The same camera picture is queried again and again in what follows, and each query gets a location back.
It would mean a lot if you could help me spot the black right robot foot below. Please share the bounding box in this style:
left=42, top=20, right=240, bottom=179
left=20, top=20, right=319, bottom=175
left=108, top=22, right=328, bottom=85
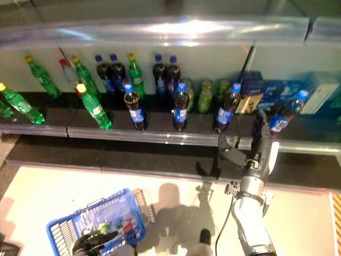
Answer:
left=199, top=228, right=212, bottom=245

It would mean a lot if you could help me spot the black shelf board clear rail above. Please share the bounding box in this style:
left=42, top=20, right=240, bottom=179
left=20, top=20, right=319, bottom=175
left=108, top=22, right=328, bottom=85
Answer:
left=66, top=92, right=242, bottom=147
left=238, top=111, right=341, bottom=157
left=0, top=92, right=69, bottom=138

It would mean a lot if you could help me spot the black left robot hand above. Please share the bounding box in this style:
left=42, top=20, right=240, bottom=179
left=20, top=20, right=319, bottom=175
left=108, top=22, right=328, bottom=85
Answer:
left=72, top=230, right=119, bottom=256

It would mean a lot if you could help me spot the silver robot leg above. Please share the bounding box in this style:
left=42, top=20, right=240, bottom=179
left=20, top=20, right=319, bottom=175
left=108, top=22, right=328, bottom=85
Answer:
left=105, top=244, right=135, bottom=256
left=186, top=242, right=215, bottom=256

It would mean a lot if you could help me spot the silver right robot leg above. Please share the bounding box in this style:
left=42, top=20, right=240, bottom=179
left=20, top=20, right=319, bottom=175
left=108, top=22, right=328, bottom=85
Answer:
left=186, top=242, right=215, bottom=256

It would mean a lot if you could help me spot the grey shelf board clear rail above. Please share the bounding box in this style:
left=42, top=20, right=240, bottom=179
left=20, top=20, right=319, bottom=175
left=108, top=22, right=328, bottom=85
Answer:
left=0, top=15, right=312, bottom=52
left=303, top=15, right=341, bottom=49

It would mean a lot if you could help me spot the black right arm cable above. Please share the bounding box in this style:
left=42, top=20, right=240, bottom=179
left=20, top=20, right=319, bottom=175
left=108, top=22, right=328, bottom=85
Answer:
left=215, top=196, right=236, bottom=256

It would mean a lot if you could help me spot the silver left robot leg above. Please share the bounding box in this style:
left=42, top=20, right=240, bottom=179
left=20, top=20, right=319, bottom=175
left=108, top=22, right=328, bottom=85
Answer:
left=105, top=244, right=135, bottom=256

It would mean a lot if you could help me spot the black shelf upright post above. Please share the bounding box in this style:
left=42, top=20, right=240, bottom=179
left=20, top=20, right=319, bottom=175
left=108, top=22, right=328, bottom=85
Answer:
left=239, top=45, right=256, bottom=77
left=58, top=47, right=72, bottom=65

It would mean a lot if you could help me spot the blue plastic shopping basket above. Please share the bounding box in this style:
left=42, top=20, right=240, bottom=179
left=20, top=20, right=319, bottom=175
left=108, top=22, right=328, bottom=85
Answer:
left=45, top=188, right=147, bottom=256

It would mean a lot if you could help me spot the blue cardboard box gold print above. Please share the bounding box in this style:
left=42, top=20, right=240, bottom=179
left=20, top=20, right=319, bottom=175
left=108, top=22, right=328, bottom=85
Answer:
left=235, top=70, right=265, bottom=115

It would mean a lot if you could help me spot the black shelf base plinth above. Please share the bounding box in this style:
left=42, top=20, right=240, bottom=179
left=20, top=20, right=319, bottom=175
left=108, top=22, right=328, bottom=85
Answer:
left=6, top=134, right=341, bottom=193

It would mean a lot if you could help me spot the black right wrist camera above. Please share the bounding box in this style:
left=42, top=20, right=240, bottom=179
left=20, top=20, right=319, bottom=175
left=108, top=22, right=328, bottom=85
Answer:
left=224, top=180, right=241, bottom=197

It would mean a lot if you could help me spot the blue box white panel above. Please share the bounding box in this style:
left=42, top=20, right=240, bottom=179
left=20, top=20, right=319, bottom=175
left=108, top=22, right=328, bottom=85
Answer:
left=298, top=71, right=341, bottom=121

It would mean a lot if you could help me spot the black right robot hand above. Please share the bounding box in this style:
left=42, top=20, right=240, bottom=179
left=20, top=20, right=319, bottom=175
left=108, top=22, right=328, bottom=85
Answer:
left=217, top=109, right=280, bottom=178

